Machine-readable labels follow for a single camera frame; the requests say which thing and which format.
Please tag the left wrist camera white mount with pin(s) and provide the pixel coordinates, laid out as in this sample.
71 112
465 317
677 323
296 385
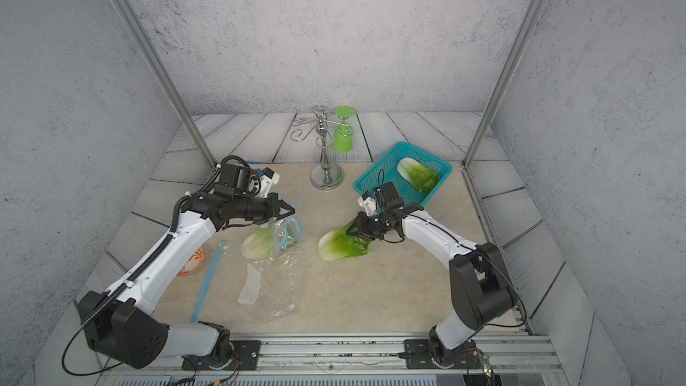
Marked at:
267 179

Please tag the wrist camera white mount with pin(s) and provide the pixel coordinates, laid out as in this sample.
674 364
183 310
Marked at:
267 179
368 204

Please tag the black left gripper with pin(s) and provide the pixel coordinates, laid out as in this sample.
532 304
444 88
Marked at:
274 205

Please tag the orange patterned bowl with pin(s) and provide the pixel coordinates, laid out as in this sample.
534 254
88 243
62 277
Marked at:
193 264

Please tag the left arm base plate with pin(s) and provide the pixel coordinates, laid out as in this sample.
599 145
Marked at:
226 356

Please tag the chinese cabbage front pale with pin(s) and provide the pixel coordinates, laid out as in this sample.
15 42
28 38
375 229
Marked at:
337 244

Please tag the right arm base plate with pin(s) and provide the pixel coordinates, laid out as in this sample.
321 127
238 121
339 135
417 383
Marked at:
430 354

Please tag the green plastic cup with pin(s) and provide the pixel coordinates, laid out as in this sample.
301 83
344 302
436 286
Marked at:
342 140

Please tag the aluminium rail frame front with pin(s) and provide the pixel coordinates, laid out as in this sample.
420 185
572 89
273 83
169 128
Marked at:
491 358

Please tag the left aluminium corner post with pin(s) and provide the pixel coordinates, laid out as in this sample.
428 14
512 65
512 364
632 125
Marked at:
132 23

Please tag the teal plastic basket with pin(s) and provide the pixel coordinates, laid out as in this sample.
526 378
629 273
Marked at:
385 170

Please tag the chinese cabbage dark green leafy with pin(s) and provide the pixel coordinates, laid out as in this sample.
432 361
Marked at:
259 244

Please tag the aluminium corner post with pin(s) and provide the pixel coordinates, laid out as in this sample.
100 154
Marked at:
528 23
132 23

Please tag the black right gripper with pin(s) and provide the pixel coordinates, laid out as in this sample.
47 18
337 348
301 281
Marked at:
362 230

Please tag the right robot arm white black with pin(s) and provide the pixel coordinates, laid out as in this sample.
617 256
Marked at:
480 287

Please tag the chinese cabbage right in basket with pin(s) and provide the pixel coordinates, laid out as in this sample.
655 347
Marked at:
421 178

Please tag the clear zipper bag blue seal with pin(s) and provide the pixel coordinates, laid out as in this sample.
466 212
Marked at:
238 290

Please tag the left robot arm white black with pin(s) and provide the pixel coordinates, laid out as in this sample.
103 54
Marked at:
118 322

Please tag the right aluminium corner post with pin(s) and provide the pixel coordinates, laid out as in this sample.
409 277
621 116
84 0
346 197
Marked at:
528 23

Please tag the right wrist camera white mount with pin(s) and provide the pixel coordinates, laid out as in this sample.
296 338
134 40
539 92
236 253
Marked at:
368 204

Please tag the silver metal cup stand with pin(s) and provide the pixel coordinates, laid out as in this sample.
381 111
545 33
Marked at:
327 174

